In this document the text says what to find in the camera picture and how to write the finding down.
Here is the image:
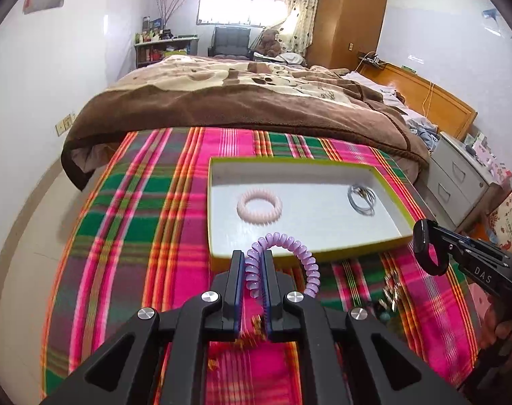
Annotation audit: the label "red knot charm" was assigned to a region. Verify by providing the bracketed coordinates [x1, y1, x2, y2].
[207, 318, 267, 372]

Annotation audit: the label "pink spiral hair tie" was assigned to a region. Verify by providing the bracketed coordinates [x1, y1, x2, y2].
[237, 191, 281, 223]

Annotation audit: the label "white pillow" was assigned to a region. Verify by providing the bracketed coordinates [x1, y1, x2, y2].
[277, 51, 308, 67]

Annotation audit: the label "floral bag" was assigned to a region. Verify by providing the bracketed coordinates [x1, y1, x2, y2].
[488, 190, 512, 254]

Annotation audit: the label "cluttered white shelf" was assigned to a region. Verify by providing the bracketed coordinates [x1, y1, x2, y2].
[133, 16, 200, 68]

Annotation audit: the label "grey drawer cabinet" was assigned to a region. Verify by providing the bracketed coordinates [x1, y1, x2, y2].
[425, 132, 512, 228]

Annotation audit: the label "clutter of small boxes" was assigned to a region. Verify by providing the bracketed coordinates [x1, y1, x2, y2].
[463, 133, 512, 183]

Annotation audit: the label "bare decorative branches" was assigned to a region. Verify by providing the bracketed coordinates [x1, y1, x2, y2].
[155, 0, 191, 30]

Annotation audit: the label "brown teddy bear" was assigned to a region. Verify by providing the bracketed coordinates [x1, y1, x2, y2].
[254, 29, 283, 56]

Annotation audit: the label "grey chair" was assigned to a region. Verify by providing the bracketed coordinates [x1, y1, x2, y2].
[208, 26, 253, 57]

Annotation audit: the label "black cord pendant necklace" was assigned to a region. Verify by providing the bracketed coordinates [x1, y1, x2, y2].
[366, 274, 404, 322]

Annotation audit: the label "headboard shelf with power strip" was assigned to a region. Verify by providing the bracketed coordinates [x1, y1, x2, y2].
[359, 53, 387, 68]

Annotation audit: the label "silver bracelet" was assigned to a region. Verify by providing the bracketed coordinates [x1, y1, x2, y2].
[347, 183, 377, 217]

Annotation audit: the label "black wristband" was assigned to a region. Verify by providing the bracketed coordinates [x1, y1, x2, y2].
[413, 219, 451, 273]

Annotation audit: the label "white bedding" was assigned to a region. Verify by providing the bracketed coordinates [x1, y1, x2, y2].
[344, 72, 413, 112]

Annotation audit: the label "plaid blanket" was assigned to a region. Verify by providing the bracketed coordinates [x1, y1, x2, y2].
[41, 127, 485, 405]

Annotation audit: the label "wooden headboard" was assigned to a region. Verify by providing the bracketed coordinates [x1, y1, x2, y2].
[357, 61, 478, 140]

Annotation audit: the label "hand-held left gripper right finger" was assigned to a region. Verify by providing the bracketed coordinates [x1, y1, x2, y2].
[261, 251, 468, 405]

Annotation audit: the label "person's right hand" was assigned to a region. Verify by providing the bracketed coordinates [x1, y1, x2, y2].
[481, 299, 512, 349]

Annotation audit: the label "yellow cable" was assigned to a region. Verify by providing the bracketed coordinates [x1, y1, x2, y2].
[423, 80, 435, 115]

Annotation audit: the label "purple spiral hair tie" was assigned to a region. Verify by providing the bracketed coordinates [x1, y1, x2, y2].
[244, 232, 321, 302]

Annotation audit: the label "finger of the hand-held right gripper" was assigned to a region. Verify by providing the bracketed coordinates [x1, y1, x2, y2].
[425, 219, 512, 262]
[444, 242, 512, 273]

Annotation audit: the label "wall socket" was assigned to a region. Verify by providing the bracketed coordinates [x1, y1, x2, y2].
[55, 113, 76, 137]

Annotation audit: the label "window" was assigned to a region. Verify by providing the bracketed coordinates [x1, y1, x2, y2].
[197, 0, 287, 27]

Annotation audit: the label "blue crumpled cloth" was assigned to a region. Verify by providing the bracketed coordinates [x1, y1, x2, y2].
[406, 116, 440, 149]

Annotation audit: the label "yellow-green shallow box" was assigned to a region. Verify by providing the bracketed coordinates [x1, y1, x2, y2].
[207, 156, 416, 271]

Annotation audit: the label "wooden wardrobe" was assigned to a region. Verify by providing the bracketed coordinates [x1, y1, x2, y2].
[307, 0, 389, 70]

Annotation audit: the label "patterned curtain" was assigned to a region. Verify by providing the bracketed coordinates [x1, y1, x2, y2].
[279, 0, 322, 55]

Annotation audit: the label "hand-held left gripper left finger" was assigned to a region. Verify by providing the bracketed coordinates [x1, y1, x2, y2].
[41, 250, 245, 405]

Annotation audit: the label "brown printed blanket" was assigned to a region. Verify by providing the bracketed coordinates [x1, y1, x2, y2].
[61, 54, 431, 190]

